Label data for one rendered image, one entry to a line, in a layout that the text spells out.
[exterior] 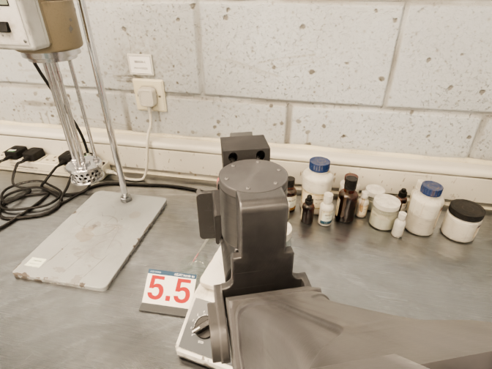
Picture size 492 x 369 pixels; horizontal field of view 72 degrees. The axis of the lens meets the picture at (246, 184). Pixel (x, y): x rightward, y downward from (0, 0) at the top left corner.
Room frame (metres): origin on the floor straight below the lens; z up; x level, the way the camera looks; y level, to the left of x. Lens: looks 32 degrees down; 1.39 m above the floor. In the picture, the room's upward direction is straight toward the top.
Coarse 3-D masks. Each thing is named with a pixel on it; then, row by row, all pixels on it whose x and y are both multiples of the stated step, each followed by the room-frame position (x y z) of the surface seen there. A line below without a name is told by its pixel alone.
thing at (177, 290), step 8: (152, 280) 0.42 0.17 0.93; (160, 280) 0.42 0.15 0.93; (168, 280) 0.42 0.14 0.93; (176, 280) 0.42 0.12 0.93; (184, 280) 0.41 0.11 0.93; (192, 280) 0.41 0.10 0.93; (152, 288) 0.41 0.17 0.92; (160, 288) 0.41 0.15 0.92; (168, 288) 0.41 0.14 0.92; (176, 288) 0.41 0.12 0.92; (184, 288) 0.40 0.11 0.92; (192, 288) 0.40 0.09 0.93; (152, 296) 0.40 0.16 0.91; (160, 296) 0.40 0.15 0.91; (168, 296) 0.40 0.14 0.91; (176, 296) 0.40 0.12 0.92; (184, 296) 0.39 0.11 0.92; (184, 304) 0.38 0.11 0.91
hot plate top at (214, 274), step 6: (216, 252) 0.43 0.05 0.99; (216, 258) 0.41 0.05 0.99; (222, 258) 0.41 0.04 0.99; (210, 264) 0.40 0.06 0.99; (216, 264) 0.40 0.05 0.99; (222, 264) 0.40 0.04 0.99; (210, 270) 0.39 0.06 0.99; (216, 270) 0.39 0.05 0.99; (222, 270) 0.39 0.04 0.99; (204, 276) 0.37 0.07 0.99; (210, 276) 0.37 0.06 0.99; (216, 276) 0.37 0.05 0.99; (222, 276) 0.37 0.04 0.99; (204, 282) 0.36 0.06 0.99; (210, 282) 0.36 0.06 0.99; (216, 282) 0.36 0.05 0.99; (222, 282) 0.36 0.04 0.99; (210, 288) 0.35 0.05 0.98
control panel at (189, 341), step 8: (200, 304) 0.34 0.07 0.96; (192, 312) 0.33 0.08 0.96; (200, 312) 0.33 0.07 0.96; (192, 320) 0.32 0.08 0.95; (184, 328) 0.31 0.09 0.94; (192, 328) 0.31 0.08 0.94; (184, 336) 0.30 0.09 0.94; (192, 336) 0.30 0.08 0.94; (184, 344) 0.29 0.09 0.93; (192, 344) 0.29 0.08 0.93; (200, 344) 0.29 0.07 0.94; (208, 344) 0.29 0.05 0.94; (200, 352) 0.28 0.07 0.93; (208, 352) 0.28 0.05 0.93
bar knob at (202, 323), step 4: (204, 316) 0.32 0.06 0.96; (208, 316) 0.32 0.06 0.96; (200, 320) 0.32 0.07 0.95; (204, 320) 0.32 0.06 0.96; (208, 320) 0.31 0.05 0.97; (196, 324) 0.31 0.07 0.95; (200, 324) 0.31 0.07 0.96; (204, 324) 0.30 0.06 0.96; (208, 324) 0.30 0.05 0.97; (196, 328) 0.30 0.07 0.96; (200, 328) 0.30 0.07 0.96; (204, 328) 0.30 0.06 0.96; (208, 328) 0.31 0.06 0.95; (196, 332) 0.30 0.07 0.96; (200, 332) 0.30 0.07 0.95; (204, 332) 0.30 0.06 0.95; (208, 332) 0.30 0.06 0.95; (200, 336) 0.30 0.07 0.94; (204, 336) 0.30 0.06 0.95; (208, 336) 0.30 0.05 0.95
